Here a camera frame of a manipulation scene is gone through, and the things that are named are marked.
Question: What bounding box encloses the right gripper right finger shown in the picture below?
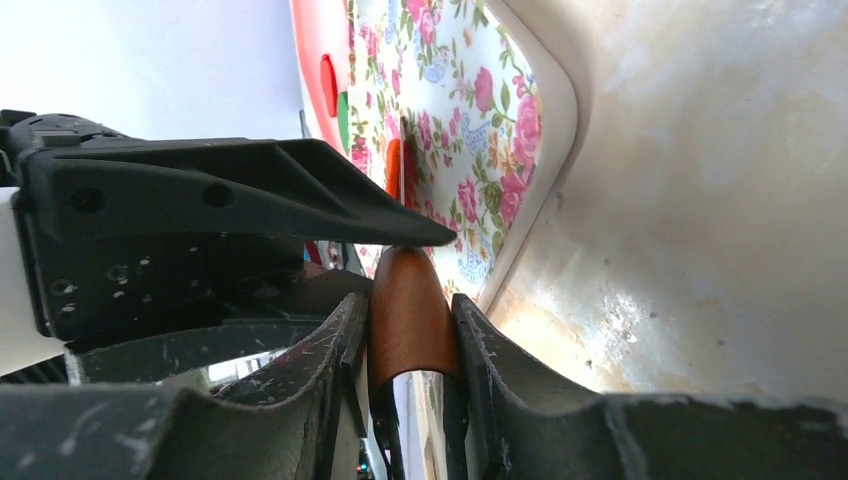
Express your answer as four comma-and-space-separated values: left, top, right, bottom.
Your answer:
452, 294, 847, 479

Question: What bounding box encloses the pink plastic tray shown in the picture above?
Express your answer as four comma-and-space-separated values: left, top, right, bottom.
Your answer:
290, 0, 350, 152

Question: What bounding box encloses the green dough disc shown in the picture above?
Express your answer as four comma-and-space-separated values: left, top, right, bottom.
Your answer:
336, 91, 350, 155

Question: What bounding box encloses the metal scraper wooden handle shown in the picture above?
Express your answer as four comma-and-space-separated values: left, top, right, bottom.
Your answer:
367, 246, 468, 480

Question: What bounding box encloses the orange-red dough piece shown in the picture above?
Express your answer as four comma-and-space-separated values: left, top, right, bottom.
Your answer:
385, 138, 403, 201

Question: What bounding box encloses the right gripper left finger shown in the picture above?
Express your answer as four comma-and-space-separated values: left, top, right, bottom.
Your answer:
1, 294, 368, 479

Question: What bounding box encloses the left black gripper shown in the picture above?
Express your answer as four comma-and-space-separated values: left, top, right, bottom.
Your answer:
0, 109, 458, 386

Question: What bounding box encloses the red dough disc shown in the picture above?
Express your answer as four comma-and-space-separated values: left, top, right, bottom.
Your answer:
319, 54, 339, 118

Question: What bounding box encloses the floral patterned tray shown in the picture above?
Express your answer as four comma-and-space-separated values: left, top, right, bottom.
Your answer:
346, 1, 577, 308

